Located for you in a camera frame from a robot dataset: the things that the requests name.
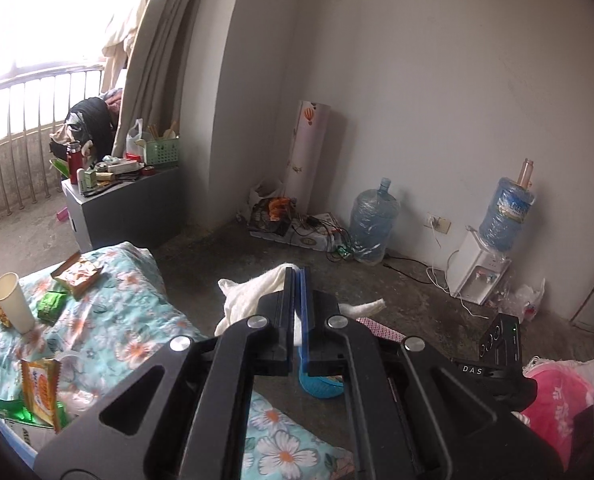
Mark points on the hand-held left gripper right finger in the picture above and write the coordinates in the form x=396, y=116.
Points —
x=305, y=310

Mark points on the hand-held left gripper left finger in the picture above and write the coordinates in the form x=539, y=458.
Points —
x=289, y=310

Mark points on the white cloth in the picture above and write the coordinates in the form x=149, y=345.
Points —
x=257, y=292

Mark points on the red patterned packet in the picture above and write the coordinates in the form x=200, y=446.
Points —
x=379, y=326

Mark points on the blue mesh waste basket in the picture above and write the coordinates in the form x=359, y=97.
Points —
x=322, y=387

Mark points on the clear plastic bag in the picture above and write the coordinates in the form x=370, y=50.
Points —
x=524, y=302

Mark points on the white tissue multipack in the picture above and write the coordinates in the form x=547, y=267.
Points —
x=312, y=237

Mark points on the white water dispenser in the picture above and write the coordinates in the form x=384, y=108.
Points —
x=474, y=270

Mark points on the pink printed bag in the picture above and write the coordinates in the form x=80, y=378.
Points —
x=559, y=400

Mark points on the dark snack bag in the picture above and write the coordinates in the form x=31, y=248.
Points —
x=269, y=212

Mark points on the empty clear water jug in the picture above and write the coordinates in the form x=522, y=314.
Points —
x=374, y=220

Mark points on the blue wrapped water jug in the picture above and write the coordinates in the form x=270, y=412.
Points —
x=507, y=215

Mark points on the rolled balloon print wallpaper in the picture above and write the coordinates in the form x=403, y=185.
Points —
x=307, y=155

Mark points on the tan bottle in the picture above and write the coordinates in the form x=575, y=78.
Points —
x=525, y=172

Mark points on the floral blue blanket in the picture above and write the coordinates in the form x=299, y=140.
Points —
x=117, y=330

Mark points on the grey cabinet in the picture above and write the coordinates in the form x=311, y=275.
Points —
x=127, y=210

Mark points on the green plastic basket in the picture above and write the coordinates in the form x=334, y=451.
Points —
x=159, y=151

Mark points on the white plastic bag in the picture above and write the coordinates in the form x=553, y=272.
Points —
x=134, y=142

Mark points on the small green packet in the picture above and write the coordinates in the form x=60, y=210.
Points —
x=51, y=306

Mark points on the small green box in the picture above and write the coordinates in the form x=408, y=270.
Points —
x=88, y=181

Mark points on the red thermos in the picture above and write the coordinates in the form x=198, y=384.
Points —
x=74, y=162

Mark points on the yellow orange snack packet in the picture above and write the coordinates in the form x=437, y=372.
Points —
x=41, y=392

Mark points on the white paper cup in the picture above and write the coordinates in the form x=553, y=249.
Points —
x=14, y=305

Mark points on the black jacket pile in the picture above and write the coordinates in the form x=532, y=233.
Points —
x=92, y=117

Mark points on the beige curtain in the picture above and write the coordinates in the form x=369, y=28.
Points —
x=177, y=50

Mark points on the shiny green wrapper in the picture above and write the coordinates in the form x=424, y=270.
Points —
x=14, y=410

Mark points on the metal window railing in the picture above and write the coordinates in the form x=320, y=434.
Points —
x=22, y=130

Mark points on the cream hanging clothes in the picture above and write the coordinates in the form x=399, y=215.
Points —
x=124, y=30

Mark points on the white wall outlet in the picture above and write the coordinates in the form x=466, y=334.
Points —
x=441, y=224

